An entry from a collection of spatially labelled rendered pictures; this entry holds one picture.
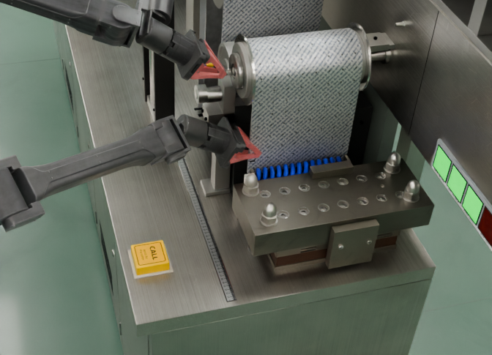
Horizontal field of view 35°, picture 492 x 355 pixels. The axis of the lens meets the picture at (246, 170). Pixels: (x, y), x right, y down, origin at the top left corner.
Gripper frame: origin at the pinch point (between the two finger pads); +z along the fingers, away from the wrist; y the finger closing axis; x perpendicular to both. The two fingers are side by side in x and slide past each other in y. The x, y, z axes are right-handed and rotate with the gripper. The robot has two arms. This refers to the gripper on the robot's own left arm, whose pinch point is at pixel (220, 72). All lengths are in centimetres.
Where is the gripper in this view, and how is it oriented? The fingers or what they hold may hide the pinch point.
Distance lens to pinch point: 163.7
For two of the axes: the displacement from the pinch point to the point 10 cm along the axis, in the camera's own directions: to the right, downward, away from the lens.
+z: 7.4, 3.5, 5.8
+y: 2.6, 6.4, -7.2
